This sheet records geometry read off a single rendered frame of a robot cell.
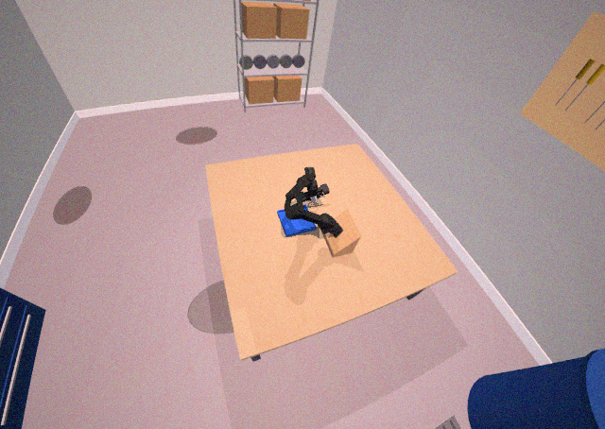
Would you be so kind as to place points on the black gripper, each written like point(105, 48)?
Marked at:
point(322, 190)

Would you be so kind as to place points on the blue tray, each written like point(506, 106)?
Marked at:
point(294, 227)

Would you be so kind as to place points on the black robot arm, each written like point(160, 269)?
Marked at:
point(325, 222)

